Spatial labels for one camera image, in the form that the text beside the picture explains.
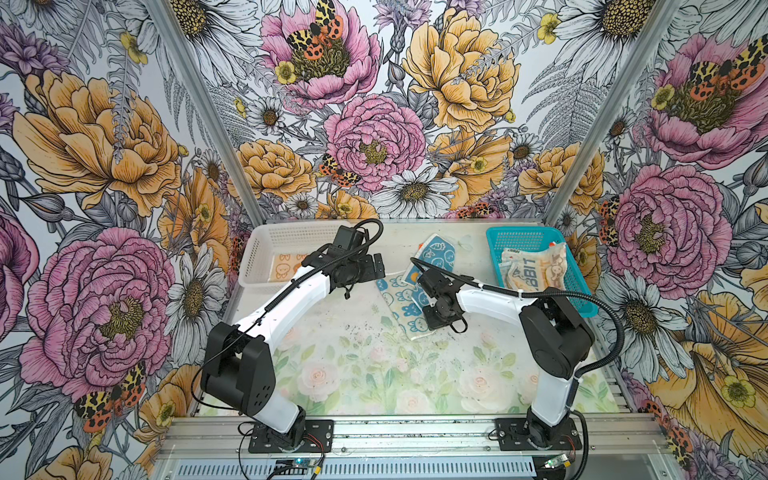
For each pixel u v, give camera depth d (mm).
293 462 713
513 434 742
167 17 715
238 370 429
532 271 1054
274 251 1116
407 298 992
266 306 483
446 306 701
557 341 496
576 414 650
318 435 742
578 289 898
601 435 765
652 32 744
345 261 647
